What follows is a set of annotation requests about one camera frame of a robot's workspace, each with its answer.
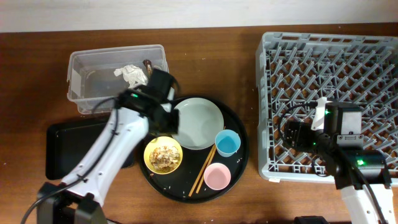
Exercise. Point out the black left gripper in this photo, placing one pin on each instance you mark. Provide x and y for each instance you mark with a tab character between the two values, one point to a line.
172	125

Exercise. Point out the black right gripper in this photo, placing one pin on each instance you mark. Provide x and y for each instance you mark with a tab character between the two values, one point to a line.
303	127

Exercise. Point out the gold coffee sachet wrapper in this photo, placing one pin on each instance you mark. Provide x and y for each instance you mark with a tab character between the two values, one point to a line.
148	65

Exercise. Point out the yellow bowl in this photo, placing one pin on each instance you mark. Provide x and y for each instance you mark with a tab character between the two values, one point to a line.
158	142

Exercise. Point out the blue cup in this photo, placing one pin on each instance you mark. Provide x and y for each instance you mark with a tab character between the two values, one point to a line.
227	142

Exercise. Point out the pink cup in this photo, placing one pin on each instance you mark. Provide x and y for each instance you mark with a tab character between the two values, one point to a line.
217	176

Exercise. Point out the food scraps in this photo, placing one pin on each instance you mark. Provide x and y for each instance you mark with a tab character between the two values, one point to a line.
165	158

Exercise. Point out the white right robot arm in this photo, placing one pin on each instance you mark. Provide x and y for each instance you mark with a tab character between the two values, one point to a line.
363	179

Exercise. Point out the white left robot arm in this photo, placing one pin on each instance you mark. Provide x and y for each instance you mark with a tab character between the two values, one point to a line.
136	112

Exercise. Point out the clear plastic waste bin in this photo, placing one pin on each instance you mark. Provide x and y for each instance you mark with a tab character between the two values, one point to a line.
94	75

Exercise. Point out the grey dishwasher rack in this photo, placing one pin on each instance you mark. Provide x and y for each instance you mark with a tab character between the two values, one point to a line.
296	68

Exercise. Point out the crumpled white tissue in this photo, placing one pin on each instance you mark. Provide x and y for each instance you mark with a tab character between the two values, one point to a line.
133	75

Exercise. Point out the grey ceramic plate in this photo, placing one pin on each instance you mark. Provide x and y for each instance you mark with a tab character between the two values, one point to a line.
200	121

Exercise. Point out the wooden chopstick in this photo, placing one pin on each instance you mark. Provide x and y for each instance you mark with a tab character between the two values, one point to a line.
198	189
198	180

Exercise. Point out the round black serving tray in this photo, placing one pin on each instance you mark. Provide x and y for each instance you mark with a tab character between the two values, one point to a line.
178	184

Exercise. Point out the black rectangular tray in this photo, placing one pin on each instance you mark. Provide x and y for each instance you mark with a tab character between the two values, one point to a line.
68	142

